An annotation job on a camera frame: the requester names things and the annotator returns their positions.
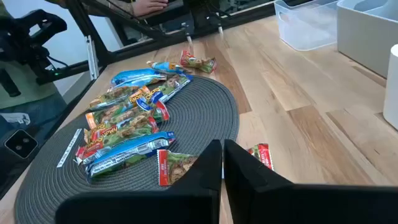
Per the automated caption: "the round grey woven placemat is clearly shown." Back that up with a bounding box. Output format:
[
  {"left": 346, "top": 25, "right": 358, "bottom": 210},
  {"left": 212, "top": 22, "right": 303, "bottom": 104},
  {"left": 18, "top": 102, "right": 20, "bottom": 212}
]
[{"left": 14, "top": 75, "right": 240, "bottom": 224}]

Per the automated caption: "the black metal table frame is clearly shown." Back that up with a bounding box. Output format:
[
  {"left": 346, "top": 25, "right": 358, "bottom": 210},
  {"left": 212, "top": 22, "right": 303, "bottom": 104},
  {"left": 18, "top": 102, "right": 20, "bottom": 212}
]
[{"left": 37, "top": 0, "right": 277, "bottom": 85}]

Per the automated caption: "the grey plastic bin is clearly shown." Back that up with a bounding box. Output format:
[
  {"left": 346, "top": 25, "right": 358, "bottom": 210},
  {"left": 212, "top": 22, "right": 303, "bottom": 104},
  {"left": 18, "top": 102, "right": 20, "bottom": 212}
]
[{"left": 336, "top": 0, "right": 398, "bottom": 79}]

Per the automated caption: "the black table-level camera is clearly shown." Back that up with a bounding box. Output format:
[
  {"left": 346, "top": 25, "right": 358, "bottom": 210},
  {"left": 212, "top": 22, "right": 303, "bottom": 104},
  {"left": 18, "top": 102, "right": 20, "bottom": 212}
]
[{"left": 4, "top": 129, "right": 39, "bottom": 159}]

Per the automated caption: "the person's hand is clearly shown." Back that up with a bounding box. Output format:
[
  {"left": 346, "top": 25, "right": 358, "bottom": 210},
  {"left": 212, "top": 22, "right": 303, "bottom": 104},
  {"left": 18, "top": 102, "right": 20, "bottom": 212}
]
[{"left": 132, "top": 0, "right": 170, "bottom": 17}]

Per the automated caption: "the clear plastic bin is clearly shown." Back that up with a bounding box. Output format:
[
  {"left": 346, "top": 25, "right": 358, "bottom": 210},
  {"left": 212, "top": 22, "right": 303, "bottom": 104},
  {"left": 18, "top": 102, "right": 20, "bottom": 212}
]
[{"left": 274, "top": 0, "right": 341, "bottom": 52}]

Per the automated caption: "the white label tape strip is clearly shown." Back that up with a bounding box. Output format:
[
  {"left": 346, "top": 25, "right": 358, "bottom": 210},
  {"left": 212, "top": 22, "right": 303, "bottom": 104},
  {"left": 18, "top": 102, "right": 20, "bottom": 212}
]
[{"left": 56, "top": 128, "right": 83, "bottom": 169}]

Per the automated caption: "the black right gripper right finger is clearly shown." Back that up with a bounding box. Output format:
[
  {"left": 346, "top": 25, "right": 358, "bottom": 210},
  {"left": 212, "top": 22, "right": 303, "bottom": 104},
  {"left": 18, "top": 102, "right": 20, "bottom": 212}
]
[{"left": 223, "top": 139, "right": 398, "bottom": 224}]

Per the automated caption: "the person's forearm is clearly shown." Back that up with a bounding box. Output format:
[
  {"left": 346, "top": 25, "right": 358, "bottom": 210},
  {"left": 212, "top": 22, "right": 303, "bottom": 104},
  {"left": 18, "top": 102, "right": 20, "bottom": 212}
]
[{"left": 93, "top": 0, "right": 135, "bottom": 15}]

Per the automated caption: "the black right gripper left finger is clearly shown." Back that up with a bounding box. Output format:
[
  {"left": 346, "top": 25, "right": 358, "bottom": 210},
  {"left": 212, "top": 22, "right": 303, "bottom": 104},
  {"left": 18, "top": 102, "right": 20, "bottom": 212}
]
[{"left": 55, "top": 139, "right": 223, "bottom": 224}]

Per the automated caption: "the silver frame bracket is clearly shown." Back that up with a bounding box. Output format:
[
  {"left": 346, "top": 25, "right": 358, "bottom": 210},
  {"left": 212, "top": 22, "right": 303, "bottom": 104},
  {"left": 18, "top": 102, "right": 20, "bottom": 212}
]
[{"left": 85, "top": 35, "right": 100, "bottom": 81}]

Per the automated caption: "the black device with green light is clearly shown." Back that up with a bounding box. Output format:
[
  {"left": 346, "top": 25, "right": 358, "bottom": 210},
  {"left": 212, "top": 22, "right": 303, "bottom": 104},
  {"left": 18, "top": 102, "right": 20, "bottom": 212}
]
[{"left": 0, "top": 8, "right": 68, "bottom": 98}]

